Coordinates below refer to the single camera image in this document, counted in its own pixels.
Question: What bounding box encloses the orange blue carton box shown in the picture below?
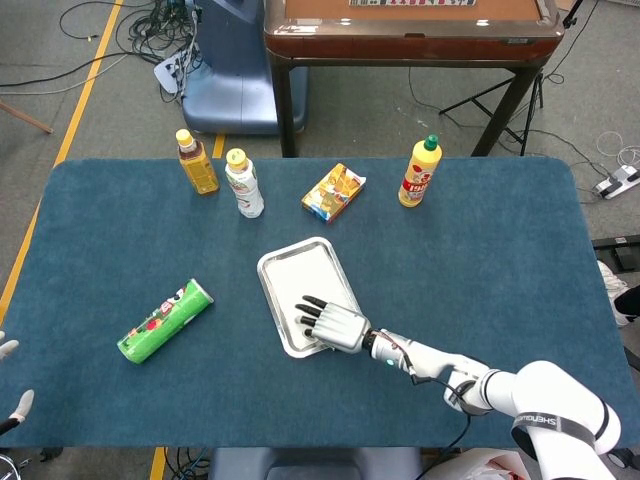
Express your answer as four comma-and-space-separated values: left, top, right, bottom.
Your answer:
301, 162, 368, 224

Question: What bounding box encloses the brown mahjong table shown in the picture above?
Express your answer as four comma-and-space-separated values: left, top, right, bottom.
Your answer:
263, 0, 566, 159

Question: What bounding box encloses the silver metal tray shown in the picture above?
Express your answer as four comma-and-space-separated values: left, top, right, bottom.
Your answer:
256, 236, 366, 360

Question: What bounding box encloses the yellow detergent bottle green cap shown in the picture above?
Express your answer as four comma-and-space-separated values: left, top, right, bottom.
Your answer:
397, 133, 444, 209

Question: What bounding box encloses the white shoe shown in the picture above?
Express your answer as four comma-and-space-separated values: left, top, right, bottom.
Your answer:
597, 259, 632, 327

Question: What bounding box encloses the grey robot torso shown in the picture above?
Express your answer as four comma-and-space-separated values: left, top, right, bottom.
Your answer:
208, 446, 424, 480

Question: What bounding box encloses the white plastic bag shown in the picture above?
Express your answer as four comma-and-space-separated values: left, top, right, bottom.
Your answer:
437, 447, 544, 480

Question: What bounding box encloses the face-up mahjong tile row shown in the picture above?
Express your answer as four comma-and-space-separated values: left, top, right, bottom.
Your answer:
348, 0, 476, 8

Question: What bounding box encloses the amber tea bottle yellow cap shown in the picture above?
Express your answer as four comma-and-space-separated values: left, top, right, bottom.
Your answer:
175, 128, 221, 196

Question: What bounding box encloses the green chips can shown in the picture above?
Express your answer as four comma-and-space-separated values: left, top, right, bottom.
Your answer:
116, 278, 215, 365

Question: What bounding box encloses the wooden stick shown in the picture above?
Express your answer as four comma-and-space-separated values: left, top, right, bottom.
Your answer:
0, 99, 55, 135

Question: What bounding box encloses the blue machine base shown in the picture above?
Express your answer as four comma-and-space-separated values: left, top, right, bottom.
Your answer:
182, 0, 309, 136

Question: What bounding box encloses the white drink bottle yellow cap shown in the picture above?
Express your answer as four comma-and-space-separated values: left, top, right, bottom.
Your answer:
224, 148, 266, 219

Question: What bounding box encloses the black tripod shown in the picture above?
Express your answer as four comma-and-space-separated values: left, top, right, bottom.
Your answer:
438, 69, 547, 157

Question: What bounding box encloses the blue felt table cover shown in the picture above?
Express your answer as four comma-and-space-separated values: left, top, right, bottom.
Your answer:
0, 157, 634, 449

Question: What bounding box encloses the white power strip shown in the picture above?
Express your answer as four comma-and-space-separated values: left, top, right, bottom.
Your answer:
593, 164, 640, 200

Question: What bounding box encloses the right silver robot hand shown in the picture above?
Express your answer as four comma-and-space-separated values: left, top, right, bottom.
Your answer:
294, 294, 374, 356

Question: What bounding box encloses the black floor cable bundle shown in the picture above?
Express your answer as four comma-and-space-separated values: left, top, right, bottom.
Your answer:
59, 0, 201, 66

